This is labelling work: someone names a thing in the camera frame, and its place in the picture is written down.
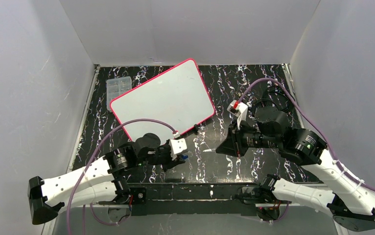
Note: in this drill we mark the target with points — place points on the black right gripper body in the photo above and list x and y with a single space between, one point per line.
235 141

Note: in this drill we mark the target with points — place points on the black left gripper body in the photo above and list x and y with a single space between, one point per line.
167 155

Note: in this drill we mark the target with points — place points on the pink framed whiteboard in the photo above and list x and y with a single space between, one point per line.
177 96

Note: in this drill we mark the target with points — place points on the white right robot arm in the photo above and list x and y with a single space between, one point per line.
350 204

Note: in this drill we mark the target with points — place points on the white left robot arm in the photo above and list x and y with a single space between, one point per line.
104 179

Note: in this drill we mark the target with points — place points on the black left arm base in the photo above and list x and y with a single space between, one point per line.
132 194

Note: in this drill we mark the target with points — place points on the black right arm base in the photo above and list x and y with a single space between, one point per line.
274 211

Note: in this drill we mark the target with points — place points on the metal whiteboard stand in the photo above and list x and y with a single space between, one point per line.
196 129

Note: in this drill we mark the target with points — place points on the clear plastic compartment box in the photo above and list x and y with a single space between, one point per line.
116 87

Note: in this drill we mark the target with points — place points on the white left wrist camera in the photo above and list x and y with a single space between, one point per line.
178 145

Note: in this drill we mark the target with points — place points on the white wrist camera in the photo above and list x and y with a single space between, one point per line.
239 110
178 145

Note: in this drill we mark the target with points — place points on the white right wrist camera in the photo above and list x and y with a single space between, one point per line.
239 110

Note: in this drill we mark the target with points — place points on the aluminium front frame rail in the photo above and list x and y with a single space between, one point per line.
194 198

